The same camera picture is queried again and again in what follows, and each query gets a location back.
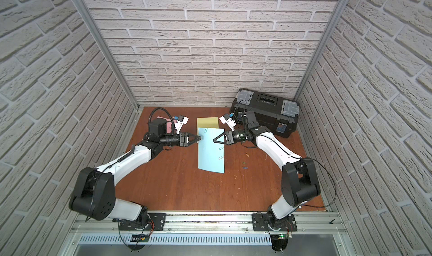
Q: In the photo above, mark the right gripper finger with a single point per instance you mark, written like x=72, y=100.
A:
x=219, y=142
x=220, y=137

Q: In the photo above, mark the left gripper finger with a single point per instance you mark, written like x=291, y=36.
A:
x=194, y=137
x=195, y=140

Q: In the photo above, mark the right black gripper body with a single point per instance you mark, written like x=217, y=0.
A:
x=230, y=138

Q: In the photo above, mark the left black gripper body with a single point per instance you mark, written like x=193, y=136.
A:
x=184, y=139

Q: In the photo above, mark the light blue paper sheet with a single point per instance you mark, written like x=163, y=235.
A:
x=208, y=153

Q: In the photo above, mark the yellow paper sheet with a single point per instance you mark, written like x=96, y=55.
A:
x=211, y=122

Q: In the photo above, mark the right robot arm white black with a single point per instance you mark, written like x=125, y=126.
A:
x=299, y=181

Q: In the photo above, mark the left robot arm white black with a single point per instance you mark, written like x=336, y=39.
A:
x=94, y=191

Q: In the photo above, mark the black plastic toolbox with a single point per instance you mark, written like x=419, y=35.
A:
x=276, y=113

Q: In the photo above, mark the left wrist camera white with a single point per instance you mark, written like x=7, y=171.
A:
x=179, y=122

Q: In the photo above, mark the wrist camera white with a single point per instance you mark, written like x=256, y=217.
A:
x=228, y=119
x=179, y=122

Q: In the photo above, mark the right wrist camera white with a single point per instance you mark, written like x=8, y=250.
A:
x=228, y=119

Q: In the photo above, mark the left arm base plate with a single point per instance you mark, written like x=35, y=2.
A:
x=146, y=221

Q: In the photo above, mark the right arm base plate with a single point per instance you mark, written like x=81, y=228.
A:
x=267, y=222

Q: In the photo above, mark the left corner aluminium post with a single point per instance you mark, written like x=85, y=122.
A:
x=104, y=48

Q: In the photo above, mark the corner aluminium post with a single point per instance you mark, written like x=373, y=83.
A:
x=104, y=48
x=322, y=43

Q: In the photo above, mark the aluminium front rail frame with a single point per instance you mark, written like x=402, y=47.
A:
x=209, y=228

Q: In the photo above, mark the right corner aluminium post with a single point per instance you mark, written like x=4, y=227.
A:
x=322, y=43

